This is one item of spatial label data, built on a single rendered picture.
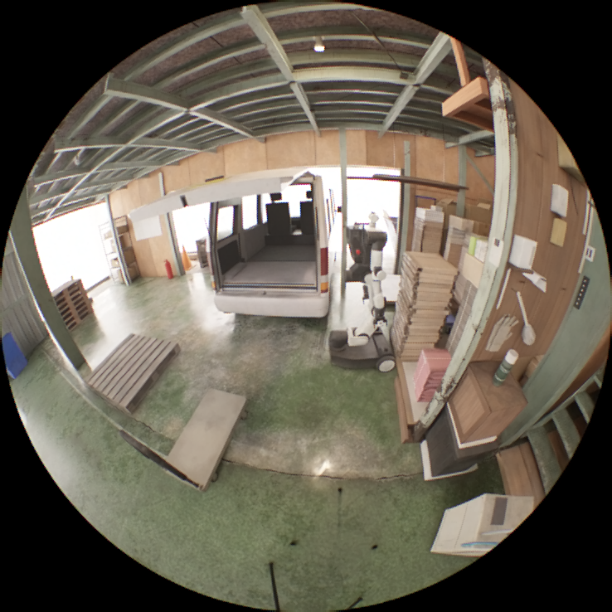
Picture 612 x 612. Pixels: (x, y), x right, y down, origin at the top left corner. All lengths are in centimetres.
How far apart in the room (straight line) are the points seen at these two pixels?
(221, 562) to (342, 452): 124
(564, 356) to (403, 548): 160
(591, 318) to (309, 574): 223
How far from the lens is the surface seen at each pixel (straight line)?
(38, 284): 389
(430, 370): 179
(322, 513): 166
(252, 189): 116
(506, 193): 102
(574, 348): 178
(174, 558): 194
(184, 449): 181
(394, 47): 207
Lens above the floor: 165
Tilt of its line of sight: 30 degrees down
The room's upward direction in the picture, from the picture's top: 3 degrees counter-clockwise
